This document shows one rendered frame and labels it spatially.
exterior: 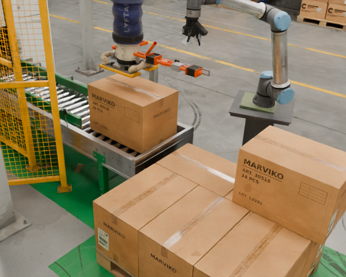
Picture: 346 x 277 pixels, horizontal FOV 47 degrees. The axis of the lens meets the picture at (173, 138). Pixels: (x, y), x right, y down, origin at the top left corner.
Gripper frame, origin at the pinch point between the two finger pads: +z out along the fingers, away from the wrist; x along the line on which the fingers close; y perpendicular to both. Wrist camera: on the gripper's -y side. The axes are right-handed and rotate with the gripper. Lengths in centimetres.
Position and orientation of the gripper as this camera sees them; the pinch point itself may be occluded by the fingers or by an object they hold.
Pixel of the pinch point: (193, 48)
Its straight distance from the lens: 265.9
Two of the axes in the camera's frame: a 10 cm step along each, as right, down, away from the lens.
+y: -7.7, -3.4, 5.4
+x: -6.4, 3.6, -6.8
